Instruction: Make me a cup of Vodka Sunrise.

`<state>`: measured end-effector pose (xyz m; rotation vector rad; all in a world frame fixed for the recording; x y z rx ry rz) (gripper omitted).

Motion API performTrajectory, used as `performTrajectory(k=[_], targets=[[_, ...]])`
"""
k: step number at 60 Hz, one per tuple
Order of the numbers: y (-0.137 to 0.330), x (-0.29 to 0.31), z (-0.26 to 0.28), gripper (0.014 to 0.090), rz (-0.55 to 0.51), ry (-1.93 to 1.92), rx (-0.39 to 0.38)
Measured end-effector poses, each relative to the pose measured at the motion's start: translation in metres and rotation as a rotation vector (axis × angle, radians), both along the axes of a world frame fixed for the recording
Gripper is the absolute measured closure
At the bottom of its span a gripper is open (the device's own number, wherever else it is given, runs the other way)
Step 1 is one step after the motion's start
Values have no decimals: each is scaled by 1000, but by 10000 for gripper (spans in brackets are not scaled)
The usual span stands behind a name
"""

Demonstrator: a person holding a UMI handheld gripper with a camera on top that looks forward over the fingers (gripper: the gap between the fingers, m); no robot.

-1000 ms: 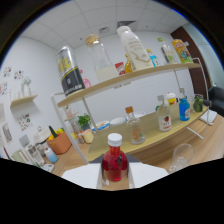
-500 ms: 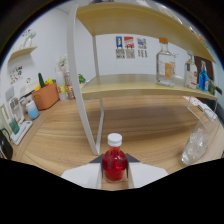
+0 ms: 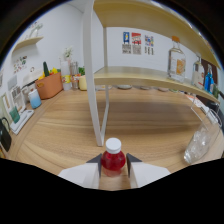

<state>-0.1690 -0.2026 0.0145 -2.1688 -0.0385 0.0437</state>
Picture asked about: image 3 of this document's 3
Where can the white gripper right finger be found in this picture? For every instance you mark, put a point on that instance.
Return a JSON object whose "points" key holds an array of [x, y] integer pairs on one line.
{"points": [[145, 172]]}

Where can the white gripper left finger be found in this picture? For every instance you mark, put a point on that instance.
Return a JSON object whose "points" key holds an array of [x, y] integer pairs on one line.
{"points": [[85, 173]]}

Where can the red syrup bottle white cap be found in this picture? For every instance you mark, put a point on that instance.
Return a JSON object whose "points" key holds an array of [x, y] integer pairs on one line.
{"points": [[113, 160]]}

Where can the white and blue cup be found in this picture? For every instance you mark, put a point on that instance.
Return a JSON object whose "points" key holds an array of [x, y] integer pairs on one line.
{"points": [[34, 99]]}

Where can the green cup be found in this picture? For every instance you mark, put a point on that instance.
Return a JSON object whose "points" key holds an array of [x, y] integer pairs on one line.
{"points": [[14, 115]]}

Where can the clear glass with ice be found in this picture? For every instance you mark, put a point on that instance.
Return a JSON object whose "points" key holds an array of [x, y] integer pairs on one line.
{"points": [[200, 141]]}

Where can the white tray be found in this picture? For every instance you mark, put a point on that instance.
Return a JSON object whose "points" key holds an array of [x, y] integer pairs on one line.
{"points": [[21, 121]]}

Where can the white bowl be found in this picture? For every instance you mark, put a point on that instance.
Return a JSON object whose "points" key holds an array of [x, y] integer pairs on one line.
{"points": [[124, 86]]}

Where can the black kettle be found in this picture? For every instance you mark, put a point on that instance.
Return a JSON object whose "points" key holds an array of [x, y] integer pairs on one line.
{"points": [[4, 135]]}

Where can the orange storage basket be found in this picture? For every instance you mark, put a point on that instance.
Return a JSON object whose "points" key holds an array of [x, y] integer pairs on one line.
{"points": [[49, 86]]}

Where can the clear bottle red label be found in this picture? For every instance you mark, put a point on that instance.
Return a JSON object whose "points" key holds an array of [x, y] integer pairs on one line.
{"points": [[198, 75]]}

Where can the clear bottle orange label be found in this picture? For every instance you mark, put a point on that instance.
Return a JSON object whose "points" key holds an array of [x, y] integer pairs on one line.
{"points": [[176, 63]]}

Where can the two-tier wooden white-frame rack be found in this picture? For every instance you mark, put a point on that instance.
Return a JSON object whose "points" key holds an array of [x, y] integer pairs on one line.
{"points": [[133, 76]]}

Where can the multicolour wall poster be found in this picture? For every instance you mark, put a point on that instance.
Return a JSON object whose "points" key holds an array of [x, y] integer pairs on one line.
{"points": [[149, 45]]}

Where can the red wall poster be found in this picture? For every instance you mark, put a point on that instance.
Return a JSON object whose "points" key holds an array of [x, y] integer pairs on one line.
{"points": [[136, 43]]}

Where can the blue wall poster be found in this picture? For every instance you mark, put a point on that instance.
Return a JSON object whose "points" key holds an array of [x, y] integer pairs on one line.
{"points": [[126, 42]]}

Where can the wooden wall shelf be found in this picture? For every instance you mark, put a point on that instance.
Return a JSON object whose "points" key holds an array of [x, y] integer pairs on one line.
{"points": [[28, 42]]}

